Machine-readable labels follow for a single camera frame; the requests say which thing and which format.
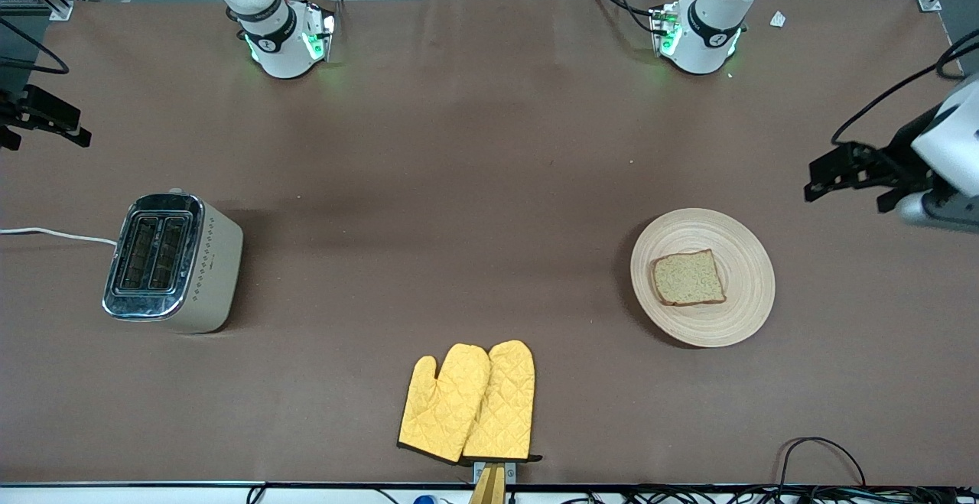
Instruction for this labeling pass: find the brown toast slice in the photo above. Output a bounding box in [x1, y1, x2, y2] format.
[652, 249, 727, 307]

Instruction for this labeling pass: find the round wooden plate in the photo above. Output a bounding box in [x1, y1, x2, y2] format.
[630, 208, 776, 349]

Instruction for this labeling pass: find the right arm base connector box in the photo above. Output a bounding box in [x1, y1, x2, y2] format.
[301, 1, 338, 63]

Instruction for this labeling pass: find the beige chrome two-slot toaster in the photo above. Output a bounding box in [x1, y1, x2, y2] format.
[102, 192, 244, 334]

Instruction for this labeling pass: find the brown table cover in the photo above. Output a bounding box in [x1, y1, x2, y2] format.
[0, 0, 979, 487]

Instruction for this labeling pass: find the yellow quilted oven mitt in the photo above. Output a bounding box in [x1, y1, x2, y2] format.
[397, 344, 491, 464]
[462, 340, 542, 463]

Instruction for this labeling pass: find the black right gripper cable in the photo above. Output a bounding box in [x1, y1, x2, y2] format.
[0, 18, 70, 76]

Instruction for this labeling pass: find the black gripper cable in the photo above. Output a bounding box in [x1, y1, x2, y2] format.
[831, 28, 979, 147]
[0, 18, 70, 76]

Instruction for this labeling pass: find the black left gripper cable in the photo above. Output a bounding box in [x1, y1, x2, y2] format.
[831, 28, 979, 147]

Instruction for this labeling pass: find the white toaster power cord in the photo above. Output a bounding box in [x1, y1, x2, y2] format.
[0, 226, 118, 247]

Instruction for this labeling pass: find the black looped cable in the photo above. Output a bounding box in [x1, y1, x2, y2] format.
[779, 437, 867, 487]

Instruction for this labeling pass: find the black left arm base cable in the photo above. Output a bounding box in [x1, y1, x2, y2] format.
[587, 0, 660, 35]

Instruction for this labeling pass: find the black cable bundle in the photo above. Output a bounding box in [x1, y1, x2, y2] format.
[566, 485, 979, 504]

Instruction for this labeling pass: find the wooden clamp bracket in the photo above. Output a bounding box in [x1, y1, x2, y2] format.
[468, 460, 517, 504]

